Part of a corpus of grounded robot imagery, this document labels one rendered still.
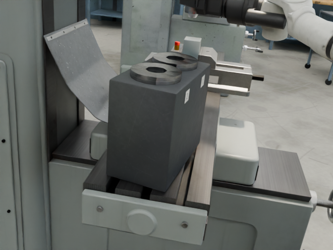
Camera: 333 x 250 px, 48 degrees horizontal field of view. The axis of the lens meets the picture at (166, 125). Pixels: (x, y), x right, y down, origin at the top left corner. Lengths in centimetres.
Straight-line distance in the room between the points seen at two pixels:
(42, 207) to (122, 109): 70
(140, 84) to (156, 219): 24
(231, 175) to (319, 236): 131
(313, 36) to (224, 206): 54
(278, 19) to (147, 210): 55
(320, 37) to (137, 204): 51
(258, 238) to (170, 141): 66
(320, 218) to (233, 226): 134
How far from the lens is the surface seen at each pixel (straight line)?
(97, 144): 113
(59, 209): 129
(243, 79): 121
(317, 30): 89
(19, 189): 123
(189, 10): 108
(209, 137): 90
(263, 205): 114
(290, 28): 94
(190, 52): 123
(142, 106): 62
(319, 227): 241
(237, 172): 110
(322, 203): 133
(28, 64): 107
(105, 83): 124
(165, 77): 62
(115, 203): 68
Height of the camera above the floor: 134
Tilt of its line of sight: 24 degrees down
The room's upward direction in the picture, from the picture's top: 6 degrees clockwise
